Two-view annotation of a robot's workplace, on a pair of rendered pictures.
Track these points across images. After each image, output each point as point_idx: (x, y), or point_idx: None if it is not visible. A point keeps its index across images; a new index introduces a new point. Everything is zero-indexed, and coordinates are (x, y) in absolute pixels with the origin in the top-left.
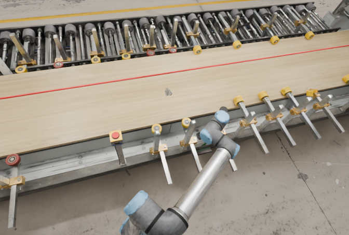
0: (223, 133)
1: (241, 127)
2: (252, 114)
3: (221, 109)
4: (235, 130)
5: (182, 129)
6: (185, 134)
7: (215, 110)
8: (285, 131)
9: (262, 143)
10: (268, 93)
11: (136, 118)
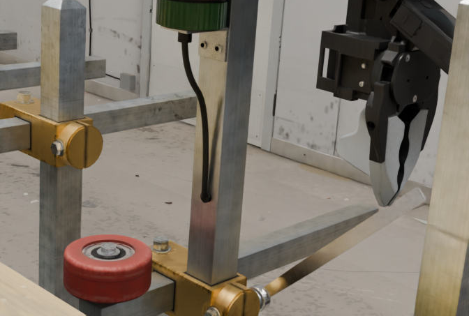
0: (177, 250)
1: (75, 188)
2: (75, 5)
3: None
4: (55, 291)
5: None
6: (459, 298)
7: (3, 271)
8: (37, 65)
9: (170, 96)
10: None
11: None
